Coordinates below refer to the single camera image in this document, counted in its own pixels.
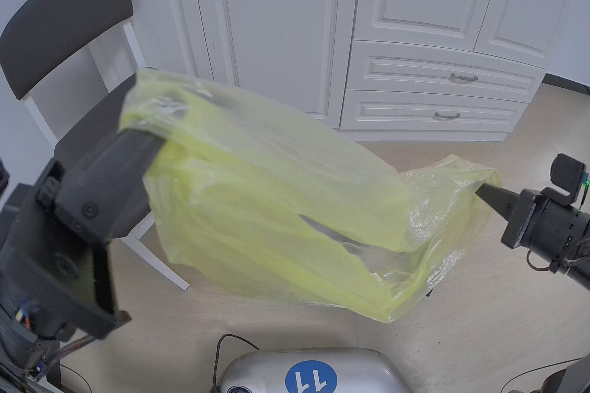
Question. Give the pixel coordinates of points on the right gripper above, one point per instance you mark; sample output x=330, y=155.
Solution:
x=518, y=220

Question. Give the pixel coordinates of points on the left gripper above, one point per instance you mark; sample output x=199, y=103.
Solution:
x=46, y=253

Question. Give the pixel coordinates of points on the yellow plastic bag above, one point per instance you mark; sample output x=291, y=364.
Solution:
x=276, y=197

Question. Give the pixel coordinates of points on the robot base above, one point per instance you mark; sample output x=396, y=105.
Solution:
x=322, y=372

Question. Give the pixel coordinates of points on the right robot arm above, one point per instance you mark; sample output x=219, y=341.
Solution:
x=580, y=262

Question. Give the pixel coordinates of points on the grey white chair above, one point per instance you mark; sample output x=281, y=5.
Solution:
x=60, y=13

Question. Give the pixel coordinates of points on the white wardrobe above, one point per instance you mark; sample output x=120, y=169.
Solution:
x=285, y=13

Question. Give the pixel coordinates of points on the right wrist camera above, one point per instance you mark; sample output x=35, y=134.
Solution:
x=567, y=172

